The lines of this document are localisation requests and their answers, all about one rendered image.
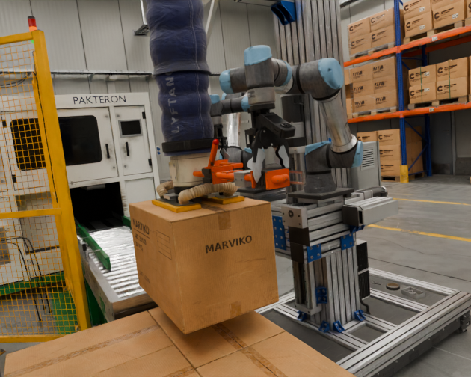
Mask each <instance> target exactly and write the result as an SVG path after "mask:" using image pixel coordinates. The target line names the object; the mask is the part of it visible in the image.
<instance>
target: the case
mask: <svg viewBox="0 0 471 377"><path fill-rule="evenodd" d="M198 204H200V205H201V209H196V210H191V211H187V212H179V213H176V212H172V211H170V210H168V209H164V208H162V207H160V206H156V205H154V204H152V200H147V201H142V202H137V203H129V214H130V220H131V226H132V237H133V242H134V249H135V259H136V266H137V271H138V283H139V285H140V287H141V288H142V289H143V290H144V291H145V292H146V293H147V294H148V295H149V297H150V298H151V299H152V300H153V301H154V302H155V303H156V304H157V305H158V306H159V307H160V308H161V309H162V310H163V311H164V312H165V313H166V314H167V316H168V317H169V318H170V319H171V320H172V321H173V322H174V323H175V324H176V326H177V327H178V328H179V329H180V330H181V331H182V332H183V333H184V334H189V333H191V332H193V331H197V330H200V329H202V328H205V327H208V326H210V325H214V324H217V323H219V322H223V321H225V320H228V319H231V318H233V317H236V316H240V315H242V314H245V313H248V312H251V311H253V310H257V309H259V308H261V307H265V306H268V305H270V304H274V303H276V302H278V301H279V295H278V285H277V268H276V259H275V250H274V233H273V224H272V214H271V202H268V201H263V200H254V199H249V198H245V199H244V201H241V202H237V203H229V204H224V205H222V204H219V203H213V202H209V201H206V200H202V202H201V203H198Z"/></svg>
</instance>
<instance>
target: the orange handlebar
mask: <svg viewBox="0 0 471 377"><path fill-rule="evenodd" d="M219 165H223V166H225V165H232V166H233V168H234V169H236V168H243V163H224V162H222V163H219ZM236 171H243V170H228V171H222V172H217V173H216V174H215V177H216V178H218V179H222V180H223V181H231V180H233V181H234V172H236ZM193 175H194V176H195V177H203V174H202V171H194V172H193ZM244 179H245V180H246V181H249V182H251V176H250V174H246V175H245V176H244ZM288 180H289V175H288V174H282V175H275V176H273V177H272V178H271V181H272V183H285V182H287V181H288Z"/></svg>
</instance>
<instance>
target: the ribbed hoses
mask: <svg viewBox="0 0 471 377"><path fill-rule="evenodd" d="M171 189H174V185H173V180H171V181H170V182H169V181H167V182H165V183H162V184H160V185H158V186H157V188H156V191H157V193H158V195H159V197H160V198H161V199H162V198H164V194H166V193H167V190H171ZM237 189H238V186H235V183H231V182H228V183H219V184H212V183H205V184H202V185H199V186H195V187H193V188H190V189H186V190H183V191H181V192H180V193H179V196H178V201H179V204H187V203H189V200H190V199H193V198H195V197H199V196H201V195H202V196H203V195H205V194H209V193H216V192H217V193H218V192H223V195H224V196H225V197H230V196H233V194H234V193H235V192H236V191H237Z"/></svg>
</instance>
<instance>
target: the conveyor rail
mask: <svg viewBox="0 0 471 377"><path fill-rule="evenodd" d="M77 240H78V248H79V253H80V257H81V263H82V264H83V266H84V270H85V275H84V276H85V278H86V280H87V282H88V285H89V287H90V289H91V290H92V292H93V294H94V296H95V298H96V300H97V302H98V304H99V306H100V308H101V310H102V306H101V303H100V297H101V298H102V300H103V302H104V304H105V312H104V315H105V318H106V320H107V322H112V321H114V318H113V312H112V308H111V301H113V300H116V299H118V298H119V297H118V296H117V294H116V292H115V291H114V290H113V289H112V287H111V285H110V284H109V282H108V281H107V280H106V278H105V276H104V275H103V274H102V273H101V271H100V270H99V268H98V266H97V265H96V264H95V262H94V261H93V259H92V258H91V256H90V259H89V256H88V252H87V251H86V256H87V261H89V263H90V268H89V263H88V262H86V258H85V252H84V251H83V248H82V243H81V242H80V244H79V238H78V237H77Z"/></svg>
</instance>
